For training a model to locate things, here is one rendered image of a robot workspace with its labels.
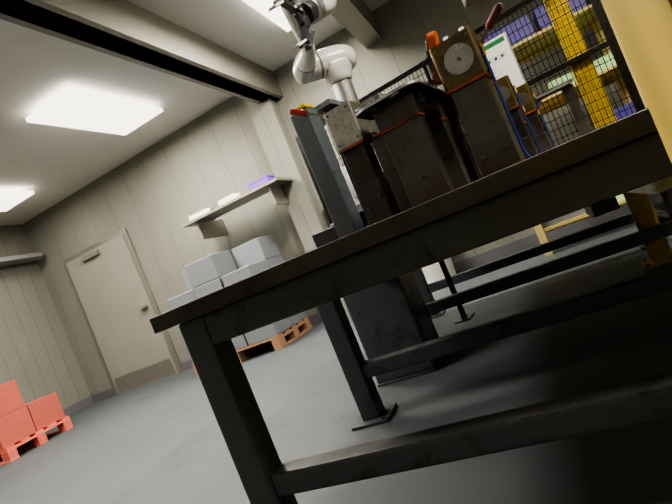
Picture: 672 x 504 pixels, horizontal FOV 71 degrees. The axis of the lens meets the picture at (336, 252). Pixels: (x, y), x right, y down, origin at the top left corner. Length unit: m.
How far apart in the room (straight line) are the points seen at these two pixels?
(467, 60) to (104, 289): 6.88
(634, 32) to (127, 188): 7.07
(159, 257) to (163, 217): 0.56
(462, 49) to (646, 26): 1.05
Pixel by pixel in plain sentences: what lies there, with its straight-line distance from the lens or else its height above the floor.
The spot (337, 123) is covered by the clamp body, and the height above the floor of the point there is 1.02.
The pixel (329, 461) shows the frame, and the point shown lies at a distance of 1.21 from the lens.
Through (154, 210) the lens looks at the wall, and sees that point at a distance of 6.92.
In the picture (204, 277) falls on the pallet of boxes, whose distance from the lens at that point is 5.29.
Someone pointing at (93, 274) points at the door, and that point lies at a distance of 7.77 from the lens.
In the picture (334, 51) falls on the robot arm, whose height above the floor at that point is 1.59.
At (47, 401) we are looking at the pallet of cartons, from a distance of 6.47.
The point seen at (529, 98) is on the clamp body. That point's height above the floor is 0.98.
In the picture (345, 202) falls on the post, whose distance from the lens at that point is 1.50.
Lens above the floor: 0.67
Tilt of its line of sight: 1 degrees up
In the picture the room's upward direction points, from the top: 22 degrees counter-clockwise
